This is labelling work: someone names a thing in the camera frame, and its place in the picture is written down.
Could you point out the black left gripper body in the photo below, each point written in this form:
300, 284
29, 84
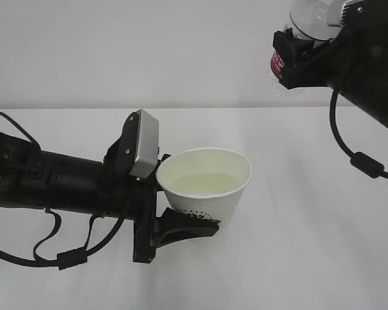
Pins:
134, 198

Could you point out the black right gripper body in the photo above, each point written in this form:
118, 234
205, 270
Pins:
327, 62

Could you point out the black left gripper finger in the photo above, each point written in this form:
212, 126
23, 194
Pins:
174, 226
162, 159

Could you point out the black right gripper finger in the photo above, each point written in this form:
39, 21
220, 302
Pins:
291, 51

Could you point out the clear water bottle red label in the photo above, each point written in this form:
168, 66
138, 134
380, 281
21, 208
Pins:
309, 19

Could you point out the white paper cup green logo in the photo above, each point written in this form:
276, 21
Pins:
206, 183

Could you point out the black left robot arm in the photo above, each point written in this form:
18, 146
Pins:
32, 178

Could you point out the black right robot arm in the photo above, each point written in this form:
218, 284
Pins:
364, 79

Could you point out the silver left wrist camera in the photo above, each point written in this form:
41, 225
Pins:
141, 131

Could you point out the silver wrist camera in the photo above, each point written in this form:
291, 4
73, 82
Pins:
141, 131
337, 10

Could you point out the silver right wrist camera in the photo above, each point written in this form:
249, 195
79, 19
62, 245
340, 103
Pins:
337, 10

